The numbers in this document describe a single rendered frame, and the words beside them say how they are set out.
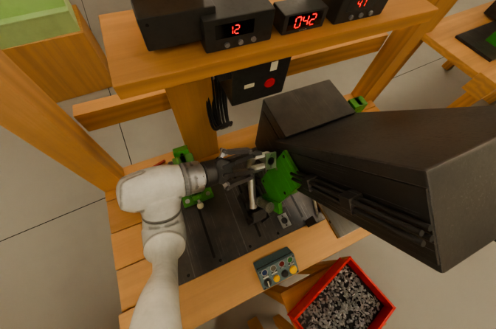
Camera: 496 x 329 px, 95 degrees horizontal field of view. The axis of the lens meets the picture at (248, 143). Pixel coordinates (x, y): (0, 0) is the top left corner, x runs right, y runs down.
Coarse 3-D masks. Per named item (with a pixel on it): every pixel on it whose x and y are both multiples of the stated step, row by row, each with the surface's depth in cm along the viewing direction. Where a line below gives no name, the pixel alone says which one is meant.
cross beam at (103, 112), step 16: (384, 32) 104; (336, 48) 96; (352, 48) 101; (368, 48) 106; (304, 64) 96; (320, 64) 101; (112, 96) 76; (144, 96) 77; (160, 96) 78; (80, 112) 72; (96, 112) 73; (112, 112) 76; (128, 112) 79; (144, 112) 82; (96, 128) 79
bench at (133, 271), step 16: (352, 96) 137; (256, 128) 121; (224, 144) 115; (240, 144) 115; (160, 160) 108; (112, 192) 99; (112, 208) 96; (112, 224) 93; (128, 224) 93; (112, 240) 90; (128, 240) 90; (128, 256) 88; (128, 272) 85; (144, 272) 85; (128, 288) 82; (128, 304) 80
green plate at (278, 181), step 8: (288, 152) 70; (280, 160) 72; (288, 160) 69; (280, 168) 73; (288, 168) 70; (296, 168) 67; (264, 176) 83; (272, 176) 78; (280, 176) 74; (288, 176) 71; (264, 184) 84; (272, 184) 79; (280, 184) 75; (288, 184) 71; (296, 184) 68; (272, 192) 80; (280, 192) 76; (288, 192) 72; (296, 192) 80; (280, 200) 77
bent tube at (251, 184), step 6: (270, 156) 73; (252, 162) 84; (264, 162) 75; (270, 162) 75; (270, 168) 74; (252, 180) 87; (252, 186) 87; (252, 192) 87; (252, 198) 88; (252, 204) 88
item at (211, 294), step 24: (288, 240) 92; (312, 240) 93; (336, 240) 93; (240, 264) 87; (312, 264) 89; (192, 288) 82; (216, 288) 82; (240, 288) 83; (192, 312) 79; (216, 312) 79
